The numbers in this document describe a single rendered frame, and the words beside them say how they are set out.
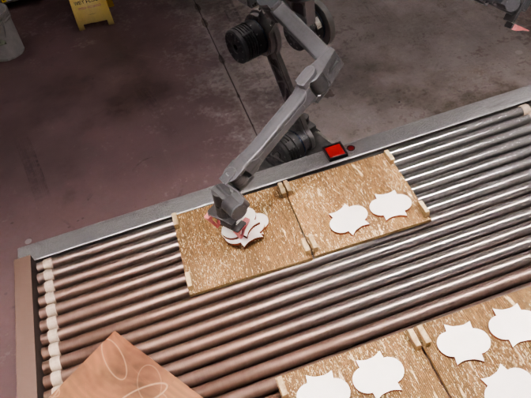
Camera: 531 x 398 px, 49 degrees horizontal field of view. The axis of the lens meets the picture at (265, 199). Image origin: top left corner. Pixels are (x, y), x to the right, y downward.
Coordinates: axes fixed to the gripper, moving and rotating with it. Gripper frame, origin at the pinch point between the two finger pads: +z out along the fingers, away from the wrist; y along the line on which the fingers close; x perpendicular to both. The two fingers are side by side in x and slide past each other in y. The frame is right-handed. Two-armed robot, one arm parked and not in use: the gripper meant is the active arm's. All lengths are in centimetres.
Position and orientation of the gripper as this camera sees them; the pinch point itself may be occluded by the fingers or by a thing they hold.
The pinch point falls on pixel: (229, 230)
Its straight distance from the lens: 191.5
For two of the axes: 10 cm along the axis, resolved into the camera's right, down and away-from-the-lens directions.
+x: 5.6, -6.4, 5.2
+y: 8.2, 3.6, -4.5
